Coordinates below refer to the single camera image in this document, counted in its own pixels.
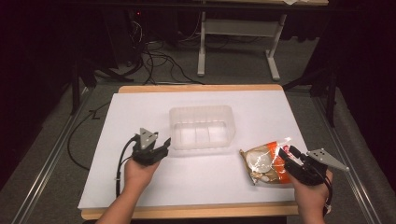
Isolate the black floor cable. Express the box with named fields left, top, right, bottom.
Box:
left=66, top=101, right=112, bottom=172

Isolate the tangle of black cables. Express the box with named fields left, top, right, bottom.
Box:
left=129, top=18, right=206, bottom=86

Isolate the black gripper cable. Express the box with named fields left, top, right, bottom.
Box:
left=115, top=133, right=140, bottom=199
left=322, top=174, right=334, bottom=217

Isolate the black metal stand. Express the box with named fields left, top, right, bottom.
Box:
left=281, top=60, right=341, bottom=129
left=69, top=57, right=135, bottom=116

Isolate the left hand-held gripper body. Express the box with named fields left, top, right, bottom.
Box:
left=132, top=127, right=163, bottom=166

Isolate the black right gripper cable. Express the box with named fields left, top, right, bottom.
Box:
left=322, top=174, right=334, bottom=217

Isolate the orange and brown snack bag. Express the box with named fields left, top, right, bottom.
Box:
left=238, top=136, right=295, bottom=187

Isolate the person's right hand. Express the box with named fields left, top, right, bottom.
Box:
left=289, top=170, right=334, bottom=217

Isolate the clear plastic container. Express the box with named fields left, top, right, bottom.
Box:
left=168, top=105, right=236, bottom=151

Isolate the metal floor rail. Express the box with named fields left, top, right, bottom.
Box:
left=11, top=87, right=92, bottom=224
left=311, top=92, right=376, bottom=224

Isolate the person's left hand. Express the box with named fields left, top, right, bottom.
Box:
left=123, top=158, right=161, bottom=194

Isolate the white metal table frame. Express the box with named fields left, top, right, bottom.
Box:
left=196, top=10, right=288, bottom=82

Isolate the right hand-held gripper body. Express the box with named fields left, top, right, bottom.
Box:
left=286, top=147, right=350, bottom=187

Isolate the white sheet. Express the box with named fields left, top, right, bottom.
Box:
left=78, top=90, right=309, bottom=210

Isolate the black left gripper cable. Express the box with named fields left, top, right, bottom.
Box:
left=115, top=133, right=140, bottom=199

